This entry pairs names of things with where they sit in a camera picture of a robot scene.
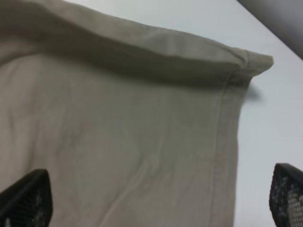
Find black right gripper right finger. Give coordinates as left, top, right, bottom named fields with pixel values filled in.
left=269, top=163, right=303, bottom=227

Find khaki shorts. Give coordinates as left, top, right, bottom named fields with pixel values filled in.
left=0, top=0, right=274, bottom=227

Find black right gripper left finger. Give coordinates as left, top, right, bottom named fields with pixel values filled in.
left=0, top=169, right=53, bottom=227

